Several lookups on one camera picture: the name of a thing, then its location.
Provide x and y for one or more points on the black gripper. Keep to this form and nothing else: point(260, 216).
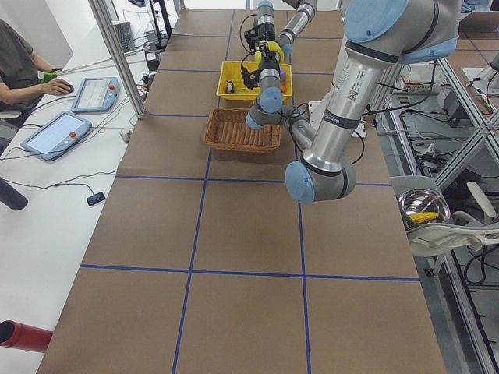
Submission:
point(267, 62)
point(265, 29)

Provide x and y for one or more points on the yellow clear tape roll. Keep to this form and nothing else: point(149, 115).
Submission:
point(273, 48)

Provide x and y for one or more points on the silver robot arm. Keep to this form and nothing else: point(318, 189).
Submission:
point(305, 12)
point(377, 35)

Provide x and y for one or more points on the yellow plastic basket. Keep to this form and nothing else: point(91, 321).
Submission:
point(230, 70)

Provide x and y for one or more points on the brown wicker basket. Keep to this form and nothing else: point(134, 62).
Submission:
point(227, 130)

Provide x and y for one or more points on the toy panda figure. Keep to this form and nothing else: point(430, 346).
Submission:
point(230, 87)

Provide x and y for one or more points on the black keyboard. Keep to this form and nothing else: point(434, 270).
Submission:
point(123, 31)

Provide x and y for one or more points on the upper teach pendant tablet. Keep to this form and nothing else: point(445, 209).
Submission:
point(96, 95)

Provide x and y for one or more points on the teach pendant tablet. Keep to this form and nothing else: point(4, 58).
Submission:
point(96, 95)
point(53, 139)

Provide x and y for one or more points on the steel bowl with corn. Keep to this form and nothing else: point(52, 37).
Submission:
point(423, 206)

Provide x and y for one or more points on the small black usb device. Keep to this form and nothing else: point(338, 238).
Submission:
point(95, 199)

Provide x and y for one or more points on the lower teach pendant tablet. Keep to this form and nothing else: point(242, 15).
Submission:
point(53, 139)

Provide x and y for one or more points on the seated person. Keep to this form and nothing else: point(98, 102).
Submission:
point(21, 87)

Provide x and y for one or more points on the red cylinder bottle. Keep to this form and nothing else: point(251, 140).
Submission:
point(24, 337)

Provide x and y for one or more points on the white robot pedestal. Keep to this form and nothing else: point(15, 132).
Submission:
point(319, 112)

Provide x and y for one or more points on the aluminium frame post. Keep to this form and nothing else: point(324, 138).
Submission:
point(103, 19)

